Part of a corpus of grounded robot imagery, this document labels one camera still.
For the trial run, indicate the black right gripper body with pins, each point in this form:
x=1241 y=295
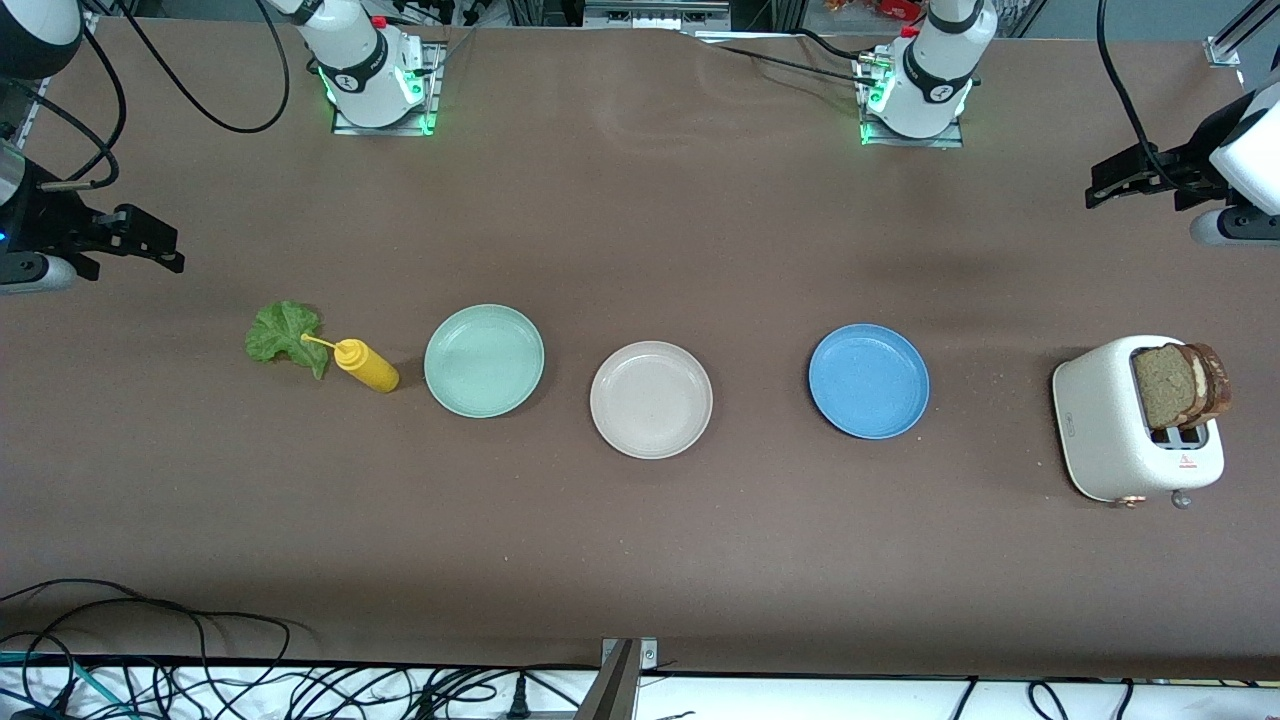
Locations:
x=48 y=222

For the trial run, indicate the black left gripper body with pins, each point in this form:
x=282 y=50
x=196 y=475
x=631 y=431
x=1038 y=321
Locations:
x=1186 y=166

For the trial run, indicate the green lettuce leaf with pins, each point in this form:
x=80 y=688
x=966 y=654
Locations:
x=280 y=335

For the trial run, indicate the brown bread slice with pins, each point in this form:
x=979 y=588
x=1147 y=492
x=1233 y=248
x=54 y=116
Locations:
x=1218 y=385
x=1165 y=390

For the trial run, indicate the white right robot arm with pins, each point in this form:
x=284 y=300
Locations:
x=365 y=70

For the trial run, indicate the blue plate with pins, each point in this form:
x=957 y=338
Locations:
x=868 y=382

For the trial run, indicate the mint green plate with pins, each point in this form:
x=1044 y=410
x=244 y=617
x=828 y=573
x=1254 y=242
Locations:
x=484 y=362

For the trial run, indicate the beige plate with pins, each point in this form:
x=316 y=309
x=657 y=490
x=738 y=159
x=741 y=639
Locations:
x=650 y=400

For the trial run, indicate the yellow mustard squeeze bottle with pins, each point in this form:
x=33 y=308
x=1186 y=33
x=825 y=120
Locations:
x=370 y=368

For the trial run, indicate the white toaster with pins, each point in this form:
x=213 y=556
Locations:
x=1100 y=430

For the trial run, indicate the red box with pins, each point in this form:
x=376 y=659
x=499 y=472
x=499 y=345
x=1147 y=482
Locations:
x=885 y=8

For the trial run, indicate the black power plug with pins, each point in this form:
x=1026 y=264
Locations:
x=519 y=700

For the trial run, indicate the aluminium profile post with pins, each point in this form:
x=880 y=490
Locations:
x=1228 y=45

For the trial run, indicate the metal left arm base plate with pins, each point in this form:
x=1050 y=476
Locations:
x=950 y=141

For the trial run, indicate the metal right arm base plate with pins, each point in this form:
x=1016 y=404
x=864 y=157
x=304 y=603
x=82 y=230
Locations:
x=434 y=100

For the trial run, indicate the aluminium frame rail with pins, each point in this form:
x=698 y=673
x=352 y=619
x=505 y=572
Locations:
x=655 y=12

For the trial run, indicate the grey metal bracket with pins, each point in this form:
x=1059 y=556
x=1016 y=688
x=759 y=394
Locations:
x=615 y=690

